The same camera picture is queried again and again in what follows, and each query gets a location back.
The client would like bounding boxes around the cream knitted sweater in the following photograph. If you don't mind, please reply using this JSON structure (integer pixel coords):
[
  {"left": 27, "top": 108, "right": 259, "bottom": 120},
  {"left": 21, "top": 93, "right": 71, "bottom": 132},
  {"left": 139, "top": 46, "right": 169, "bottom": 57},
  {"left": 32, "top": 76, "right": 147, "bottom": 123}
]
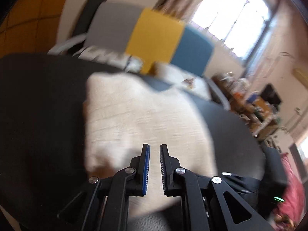
[{"left": 84, "top": 73, "right": 218, "bottom": 218}]

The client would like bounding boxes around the person's right hand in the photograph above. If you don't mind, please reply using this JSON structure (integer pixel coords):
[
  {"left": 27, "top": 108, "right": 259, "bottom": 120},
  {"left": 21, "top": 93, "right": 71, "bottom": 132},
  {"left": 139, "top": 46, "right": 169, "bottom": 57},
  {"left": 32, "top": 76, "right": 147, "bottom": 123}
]
[{"left": 270, "top": 213, "right": 298, "bottom": 231}]

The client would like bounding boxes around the pink ruffled cushion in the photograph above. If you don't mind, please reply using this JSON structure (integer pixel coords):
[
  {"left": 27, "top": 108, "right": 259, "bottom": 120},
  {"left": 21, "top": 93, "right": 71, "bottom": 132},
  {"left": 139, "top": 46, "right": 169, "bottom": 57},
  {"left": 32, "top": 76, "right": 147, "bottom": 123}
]
[{"left": 273, "top": 153, "right": 305, "bottom": 224}]

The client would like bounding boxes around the wooden side desk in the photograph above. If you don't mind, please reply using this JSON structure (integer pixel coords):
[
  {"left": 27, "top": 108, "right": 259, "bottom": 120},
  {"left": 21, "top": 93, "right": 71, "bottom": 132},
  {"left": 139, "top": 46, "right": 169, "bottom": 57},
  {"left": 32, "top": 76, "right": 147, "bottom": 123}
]
[{"left": 211, "top": 73, "right": 280, "bottom": 141}]

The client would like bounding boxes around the black television monitor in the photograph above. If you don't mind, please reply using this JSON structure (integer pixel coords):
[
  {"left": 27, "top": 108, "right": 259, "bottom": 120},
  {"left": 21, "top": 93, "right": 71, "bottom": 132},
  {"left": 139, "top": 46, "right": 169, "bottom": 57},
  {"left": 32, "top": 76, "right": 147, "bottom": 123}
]
[{"left": 260, "top": 84, "right": 282, "bottom": 110}]

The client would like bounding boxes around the white deer print pillow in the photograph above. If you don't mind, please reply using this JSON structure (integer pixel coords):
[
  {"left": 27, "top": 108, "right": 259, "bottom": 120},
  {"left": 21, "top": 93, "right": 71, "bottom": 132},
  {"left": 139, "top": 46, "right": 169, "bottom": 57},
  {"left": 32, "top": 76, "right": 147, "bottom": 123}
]
[{"left": 152, "top": 62, "right": 212, "bottom": 101}]

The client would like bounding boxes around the geometric pattern pillow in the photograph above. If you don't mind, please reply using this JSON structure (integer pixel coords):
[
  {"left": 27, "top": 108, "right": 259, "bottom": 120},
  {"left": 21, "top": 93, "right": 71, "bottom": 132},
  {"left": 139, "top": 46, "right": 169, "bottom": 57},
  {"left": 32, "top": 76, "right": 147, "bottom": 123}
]
[{"left": 73, "top": 45, "right": 144, "bottom": 73}]

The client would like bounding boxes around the grey yellow blue sofa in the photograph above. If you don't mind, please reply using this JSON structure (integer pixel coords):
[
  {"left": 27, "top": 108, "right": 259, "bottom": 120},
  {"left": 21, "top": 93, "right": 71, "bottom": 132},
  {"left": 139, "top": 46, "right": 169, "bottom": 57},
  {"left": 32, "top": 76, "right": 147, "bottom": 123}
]
[{"left": 46, "top": 2, "right": 230, "bottom": 111}]

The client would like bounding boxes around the black rolled mat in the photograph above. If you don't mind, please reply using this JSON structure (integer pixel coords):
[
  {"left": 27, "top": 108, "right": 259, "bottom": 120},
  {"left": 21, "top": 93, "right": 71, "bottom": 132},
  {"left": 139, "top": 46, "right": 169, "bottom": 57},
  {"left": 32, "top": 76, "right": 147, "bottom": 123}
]
[{"left": 72, "top": 0, "right": 107, "bottom": 37}]

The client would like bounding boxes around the window with white frame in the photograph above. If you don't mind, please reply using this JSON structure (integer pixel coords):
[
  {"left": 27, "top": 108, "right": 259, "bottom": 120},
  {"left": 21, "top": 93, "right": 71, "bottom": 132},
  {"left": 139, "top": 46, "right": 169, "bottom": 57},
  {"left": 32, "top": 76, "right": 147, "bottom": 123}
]
[{"left": 189, "top": 0, "right": 273, "bottom": 62}]

